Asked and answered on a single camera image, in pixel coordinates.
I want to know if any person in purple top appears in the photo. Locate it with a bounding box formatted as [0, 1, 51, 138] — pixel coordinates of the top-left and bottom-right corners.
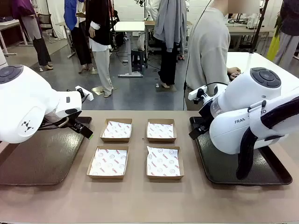
[10, 0, 54, 71]

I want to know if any black right arm cable sleeve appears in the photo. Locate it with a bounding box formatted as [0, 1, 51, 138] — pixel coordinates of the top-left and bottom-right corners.
[235, 96, 299, 180]

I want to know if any background workbench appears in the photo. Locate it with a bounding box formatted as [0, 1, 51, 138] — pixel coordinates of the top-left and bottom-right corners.
[227, 21, 277, 37]

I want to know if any thin black hanging cable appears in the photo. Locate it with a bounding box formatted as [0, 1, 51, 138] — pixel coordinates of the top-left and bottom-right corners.
[183, 0, 212, 111]

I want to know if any black right camera cable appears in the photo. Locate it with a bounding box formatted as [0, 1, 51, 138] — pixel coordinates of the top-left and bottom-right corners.
[203, 81, 229, 89]

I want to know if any person in dark top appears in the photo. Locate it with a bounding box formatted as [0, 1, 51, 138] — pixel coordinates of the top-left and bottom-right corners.
[273, 0, 299, 73]

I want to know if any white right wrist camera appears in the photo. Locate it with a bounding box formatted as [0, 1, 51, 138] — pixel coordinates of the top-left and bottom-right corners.
[188, 85, 208, 105]

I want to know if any large brown plastic tray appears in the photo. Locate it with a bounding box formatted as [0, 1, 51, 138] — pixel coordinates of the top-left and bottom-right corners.
[0, 116, 93, 187]

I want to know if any black stool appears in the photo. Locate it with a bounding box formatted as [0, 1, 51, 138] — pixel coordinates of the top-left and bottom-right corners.
[130, 49, 149, 73]

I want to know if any gold floor mat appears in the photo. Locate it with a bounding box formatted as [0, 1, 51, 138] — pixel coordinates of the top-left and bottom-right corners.
[91, 84, 114, 95]

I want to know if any white standing desk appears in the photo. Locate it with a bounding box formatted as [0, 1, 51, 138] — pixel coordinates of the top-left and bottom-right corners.
[113, 21, 146, 78]

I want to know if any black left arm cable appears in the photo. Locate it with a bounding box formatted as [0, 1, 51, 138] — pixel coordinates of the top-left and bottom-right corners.
[38, 116, 71, 131]

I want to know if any person in black jacket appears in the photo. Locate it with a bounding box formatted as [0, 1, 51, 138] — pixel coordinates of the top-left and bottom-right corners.
[85, 0, 115, 98]

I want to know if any person's right hand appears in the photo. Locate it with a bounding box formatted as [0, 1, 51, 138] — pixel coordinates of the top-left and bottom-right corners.
[227, 67, 242, 76]

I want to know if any person in grey cardigan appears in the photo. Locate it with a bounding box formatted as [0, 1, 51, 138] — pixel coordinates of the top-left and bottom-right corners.
[153, 0, 188, 89]

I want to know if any white side table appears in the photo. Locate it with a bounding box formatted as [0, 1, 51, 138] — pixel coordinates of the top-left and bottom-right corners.
[0, 19, 27, 57]

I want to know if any large white table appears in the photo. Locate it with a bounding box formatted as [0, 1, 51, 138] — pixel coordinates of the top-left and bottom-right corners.
[226, 51, 299, 94]

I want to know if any yellow bag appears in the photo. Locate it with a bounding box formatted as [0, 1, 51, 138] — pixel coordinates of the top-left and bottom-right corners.
[267, 34, 281, 62]

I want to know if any black tripod pole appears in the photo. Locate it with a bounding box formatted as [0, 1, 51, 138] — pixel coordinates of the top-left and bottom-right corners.
[249, 0, 270, 55]

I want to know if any black mesh chair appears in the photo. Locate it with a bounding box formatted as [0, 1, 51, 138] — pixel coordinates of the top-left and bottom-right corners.
[37, 13, 52, 31]

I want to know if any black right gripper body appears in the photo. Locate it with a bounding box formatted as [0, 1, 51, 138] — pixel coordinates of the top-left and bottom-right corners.
[198, 102, 214, 128]

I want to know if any large black plastic tray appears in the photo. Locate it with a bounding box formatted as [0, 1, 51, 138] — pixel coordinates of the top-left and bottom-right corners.
[189, 116, 293, 186]

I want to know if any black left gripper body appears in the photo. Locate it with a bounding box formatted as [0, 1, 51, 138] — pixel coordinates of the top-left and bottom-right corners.
[68, 115, 85, 132]

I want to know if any brown cardboard box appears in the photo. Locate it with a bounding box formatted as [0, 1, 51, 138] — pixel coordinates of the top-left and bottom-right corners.
[100, 118, 133, 143]
[86, 145, 130, 180]
[146, 118, 177, 143]
[146, 145, 185, 180]

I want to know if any person in blue top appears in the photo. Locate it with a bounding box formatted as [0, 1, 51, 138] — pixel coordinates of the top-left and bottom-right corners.
[64, 0, 93, 74]

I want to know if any person in beige sweater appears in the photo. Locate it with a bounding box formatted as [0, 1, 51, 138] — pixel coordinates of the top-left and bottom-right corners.
[185, 7, 241, 111]

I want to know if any person's right forearm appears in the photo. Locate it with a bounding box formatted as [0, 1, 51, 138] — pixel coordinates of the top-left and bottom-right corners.
[215, 58, 232, 82]

